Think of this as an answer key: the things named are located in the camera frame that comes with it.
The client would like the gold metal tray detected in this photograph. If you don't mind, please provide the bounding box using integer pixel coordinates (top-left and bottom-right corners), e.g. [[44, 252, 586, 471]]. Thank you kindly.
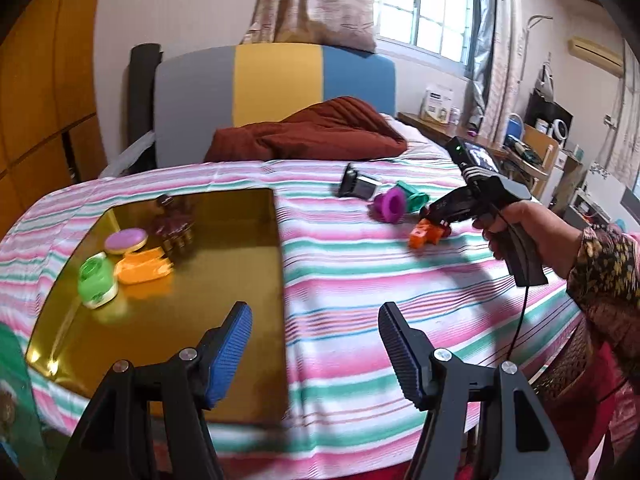
[[27, 188, 288, 427]]

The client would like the dark red quilted blanket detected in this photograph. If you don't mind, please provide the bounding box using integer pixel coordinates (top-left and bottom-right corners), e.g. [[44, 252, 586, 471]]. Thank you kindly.
[[204, 96, 408, 162]]

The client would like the green white round dispenser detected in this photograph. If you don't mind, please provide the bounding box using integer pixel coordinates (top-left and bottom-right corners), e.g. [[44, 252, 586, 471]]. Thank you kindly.
[[77, 252, 118, 309]]

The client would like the orange building block piece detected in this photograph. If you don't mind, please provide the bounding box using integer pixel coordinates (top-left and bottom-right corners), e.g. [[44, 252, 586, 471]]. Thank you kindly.
[[408, 219, 451, 249]]

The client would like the grey yellow blue headboard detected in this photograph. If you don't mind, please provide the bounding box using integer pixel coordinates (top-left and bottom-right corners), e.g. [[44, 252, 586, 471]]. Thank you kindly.
[[154, 44, 396, 168]]

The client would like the floral sleeve forearm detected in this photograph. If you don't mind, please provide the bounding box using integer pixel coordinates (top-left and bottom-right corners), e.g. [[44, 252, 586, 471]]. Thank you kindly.
[[567, 224, 639, 390]]

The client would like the white air conditioner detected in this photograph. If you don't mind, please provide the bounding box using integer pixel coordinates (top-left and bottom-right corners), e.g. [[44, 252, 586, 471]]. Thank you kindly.
[[567, 36, 624, 78]]

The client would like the green flanged spool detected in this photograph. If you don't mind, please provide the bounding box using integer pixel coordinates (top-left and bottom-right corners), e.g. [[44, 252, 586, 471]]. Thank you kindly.
[[396, 181, 431, 214]]

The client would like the black rolled mat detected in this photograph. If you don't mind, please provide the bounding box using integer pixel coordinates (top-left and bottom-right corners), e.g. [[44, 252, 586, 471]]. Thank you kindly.
[[126, 42, 163, 174]]

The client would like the person's right hand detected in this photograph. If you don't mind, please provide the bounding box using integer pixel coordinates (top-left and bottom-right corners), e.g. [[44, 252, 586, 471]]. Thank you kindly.
[[473, 202, 582, 280]]

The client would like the black lid clear jar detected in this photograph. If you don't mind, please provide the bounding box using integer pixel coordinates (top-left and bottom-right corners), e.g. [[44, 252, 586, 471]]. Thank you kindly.
[[336, 164, 382, 200]]

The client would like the white tissue box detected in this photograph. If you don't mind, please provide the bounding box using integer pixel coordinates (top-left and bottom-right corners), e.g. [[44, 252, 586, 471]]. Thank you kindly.
[[419, 84, 454, 125]]

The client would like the beige patterned curtain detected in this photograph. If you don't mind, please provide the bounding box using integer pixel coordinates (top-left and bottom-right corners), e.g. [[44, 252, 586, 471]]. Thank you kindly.
[[242, 0, 376, 53]]

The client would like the wooden bedside table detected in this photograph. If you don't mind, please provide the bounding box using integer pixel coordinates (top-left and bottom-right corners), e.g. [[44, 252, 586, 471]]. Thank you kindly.
[[397, 112, 548, 182]]

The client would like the purple perforated funnel cup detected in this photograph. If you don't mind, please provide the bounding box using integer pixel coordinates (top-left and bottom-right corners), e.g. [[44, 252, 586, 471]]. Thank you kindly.
[[373, 186, 407, 223]]

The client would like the striped pink green bedsheet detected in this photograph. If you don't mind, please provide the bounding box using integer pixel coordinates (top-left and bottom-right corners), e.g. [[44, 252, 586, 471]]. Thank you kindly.
[[1, 159, 582, 479]]

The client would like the purple oval soap box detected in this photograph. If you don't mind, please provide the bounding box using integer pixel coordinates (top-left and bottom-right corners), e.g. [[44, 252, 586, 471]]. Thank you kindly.
[[104, 228, 149, 256]]

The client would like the dark brown grape ornament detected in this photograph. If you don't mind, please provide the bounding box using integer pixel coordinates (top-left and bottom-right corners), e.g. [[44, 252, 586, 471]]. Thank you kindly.
[[152, 194, 194, 259]]

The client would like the pink pillow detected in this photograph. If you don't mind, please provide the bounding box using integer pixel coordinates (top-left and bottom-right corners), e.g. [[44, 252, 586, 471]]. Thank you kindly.
[[382, 114, 451, 162]]

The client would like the green glass side table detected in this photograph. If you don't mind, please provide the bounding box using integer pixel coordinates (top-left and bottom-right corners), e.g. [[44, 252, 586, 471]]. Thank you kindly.
[[1, 324, 68, 479]]

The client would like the orange pig shaped piece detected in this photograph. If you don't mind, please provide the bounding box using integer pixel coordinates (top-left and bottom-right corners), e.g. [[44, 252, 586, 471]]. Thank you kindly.
[[114, 247, 174, 285]]

